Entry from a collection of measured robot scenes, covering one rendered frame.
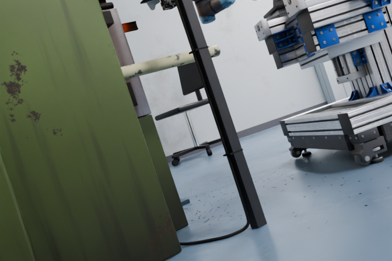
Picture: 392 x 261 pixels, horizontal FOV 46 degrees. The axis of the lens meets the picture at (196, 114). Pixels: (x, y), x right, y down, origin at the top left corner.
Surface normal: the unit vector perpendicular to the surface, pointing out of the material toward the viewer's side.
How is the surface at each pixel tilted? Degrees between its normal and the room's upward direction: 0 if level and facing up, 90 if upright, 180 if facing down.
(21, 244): 90
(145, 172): 90
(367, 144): 90
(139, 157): 90
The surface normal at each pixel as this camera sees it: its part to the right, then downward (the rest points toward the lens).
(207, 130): 0.13, -0.05
